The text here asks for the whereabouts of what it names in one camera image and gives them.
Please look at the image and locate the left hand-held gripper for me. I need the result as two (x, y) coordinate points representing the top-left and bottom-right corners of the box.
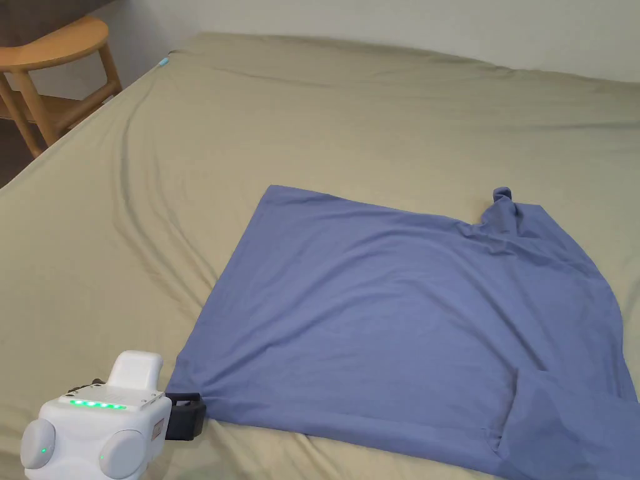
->
(21, 350), (208, 480)

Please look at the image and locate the blue shirt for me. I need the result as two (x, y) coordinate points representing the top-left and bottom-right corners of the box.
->
(164, 184), (640, 480)

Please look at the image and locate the wooden chair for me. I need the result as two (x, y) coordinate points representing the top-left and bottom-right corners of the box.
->
(0, 14), (124, 160)

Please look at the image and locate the bed with beige sheet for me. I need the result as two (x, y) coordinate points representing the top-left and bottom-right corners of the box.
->
(0, 32), (640, 480)

